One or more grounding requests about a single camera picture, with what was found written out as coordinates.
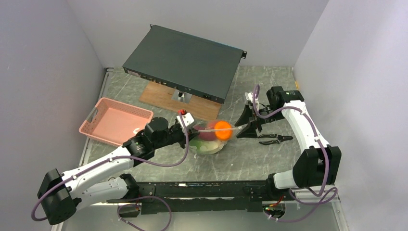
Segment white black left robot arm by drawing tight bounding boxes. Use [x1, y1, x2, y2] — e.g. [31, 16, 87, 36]
[31, 113, 199, 225]

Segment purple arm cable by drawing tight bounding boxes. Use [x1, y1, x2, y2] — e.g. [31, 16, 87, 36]
[252, 84, 339, 223]
[31, 113, 190, 231]

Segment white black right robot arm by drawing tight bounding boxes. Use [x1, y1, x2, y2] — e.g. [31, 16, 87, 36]
[235, 85, 342, 200]

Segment orange fake fruit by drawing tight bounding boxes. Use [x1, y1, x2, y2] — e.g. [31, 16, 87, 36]
[214, 121, 233, 141]

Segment wooden board stand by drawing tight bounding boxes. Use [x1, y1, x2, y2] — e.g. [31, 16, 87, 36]
[139, 82, 222, 121]

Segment dark red fake fruit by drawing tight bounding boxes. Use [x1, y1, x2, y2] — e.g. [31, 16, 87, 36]
[194, 124, 217, 141]

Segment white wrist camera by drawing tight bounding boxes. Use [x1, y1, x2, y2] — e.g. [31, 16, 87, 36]
[177, 109, 195, 128]
[244, 92, 259, 105]

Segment pink plastic basket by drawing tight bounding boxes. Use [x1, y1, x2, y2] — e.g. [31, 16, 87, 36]
[79, 97, 154, 147]

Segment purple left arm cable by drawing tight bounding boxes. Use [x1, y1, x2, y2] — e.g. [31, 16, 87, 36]
[31, 113, 190, 231]

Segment dark rack network switch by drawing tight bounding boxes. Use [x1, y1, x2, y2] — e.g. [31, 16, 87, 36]
[122, 25, 247, 104]

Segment green fake vegetable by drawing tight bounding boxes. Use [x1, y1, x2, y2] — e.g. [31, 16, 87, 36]
[189, 139, 209, 153]

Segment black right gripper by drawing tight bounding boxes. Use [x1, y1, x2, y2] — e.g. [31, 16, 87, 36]
[235, 104, 285, 138]

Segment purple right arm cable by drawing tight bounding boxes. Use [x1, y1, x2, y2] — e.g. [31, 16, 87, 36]
[252, 84, 339, 223]

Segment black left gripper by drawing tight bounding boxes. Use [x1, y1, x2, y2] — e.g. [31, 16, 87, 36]
[153, 125, 200, 150]

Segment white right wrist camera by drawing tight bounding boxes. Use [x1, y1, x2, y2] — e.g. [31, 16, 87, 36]
[244, 92, 259, 105]

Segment clear zip top bag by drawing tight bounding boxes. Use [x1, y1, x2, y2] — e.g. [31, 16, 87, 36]
[189, 120, 243, 155]

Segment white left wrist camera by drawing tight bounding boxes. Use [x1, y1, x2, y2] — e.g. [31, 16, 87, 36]
[177, 109, 195, 128]

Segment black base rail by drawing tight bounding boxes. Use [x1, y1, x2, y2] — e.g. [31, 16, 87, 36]
[106, 180, 295, 215]

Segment black handled pliers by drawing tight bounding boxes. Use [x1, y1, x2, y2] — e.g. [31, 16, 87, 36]
[258, 134, 293, 145]

